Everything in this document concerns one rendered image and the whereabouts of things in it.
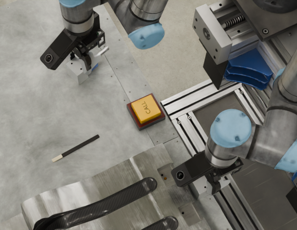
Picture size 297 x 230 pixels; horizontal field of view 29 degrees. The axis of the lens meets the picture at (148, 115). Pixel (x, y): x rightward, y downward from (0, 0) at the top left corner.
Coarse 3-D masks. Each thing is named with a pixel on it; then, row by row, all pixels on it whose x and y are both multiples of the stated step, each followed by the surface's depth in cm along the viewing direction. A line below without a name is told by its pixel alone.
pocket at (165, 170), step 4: (168, 164) 142; (172, 164) 143; (160, 168) 142; (164, 168) 144; (168, 168) 144; (172, 168) 143; (160, 172) 143; (164, 172) 143; (168, 172) 143; (164, 176) 143; (168, 176) 143; (164, 180) 142; (168, 180) 142; (172, 180) 142; (168, 184) 142; (172, 184) 142
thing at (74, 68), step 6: (108, 48) 161; (96, 54) 160; (72, 60) 157; (78, 60) 157; (66, 66) 157; (72, 66) 156; (78, 66) 156; (96, 66) 160; (72, 72) 156; (78, 72) 155; (78, 78) 156; (84, 78) 159; (78, 84) 159
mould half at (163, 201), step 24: (120, 168) 141; (144, 168) 141; (48, 192) 133; (72, 192) 136; (96, 192) 138; (168, 192) 138; (24, 216) 136; (48, 216) 131; (120, 216) 136; (144, 216) 136
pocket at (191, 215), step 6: (186, 204) 139; (192, 204) 139; (180, 210) 139; (186, 210) 139; (192, 210) 140; (198, 210) 138; (186, 216) 139; (192, 216) 139; (198, 216) 139; (186, 222) 138; (192, 222) 138
